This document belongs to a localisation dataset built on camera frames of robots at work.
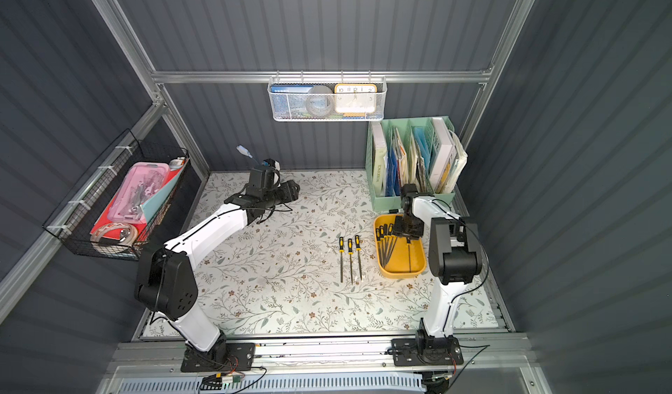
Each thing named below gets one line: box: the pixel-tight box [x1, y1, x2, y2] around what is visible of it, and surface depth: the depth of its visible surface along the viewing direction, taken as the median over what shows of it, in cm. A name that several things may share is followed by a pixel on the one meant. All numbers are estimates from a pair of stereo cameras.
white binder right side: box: [437, 129, 469, 194], surface depth 95 cm
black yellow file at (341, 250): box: [338, 236, 346, 283], surface depth 98 cm
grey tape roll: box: [305, 84, 335, 119], surface depth 90 cm
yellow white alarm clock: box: [334, 83, 378, 117], surface depth 90 cm
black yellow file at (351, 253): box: [347, 238, 355, 284], surface depth 98 cm
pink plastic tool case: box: [106, 161, 170, 225], surface depth 74 cm
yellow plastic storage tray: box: [373, 213, 427, 280], surface depth 96 cm
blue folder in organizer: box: [385, 147, 401, 197], surface depth 98 cm
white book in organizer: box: [371, 121, 388, 197], surface depth 99 cm
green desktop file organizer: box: [365, 115, 456, 212], surface depth 101 cm
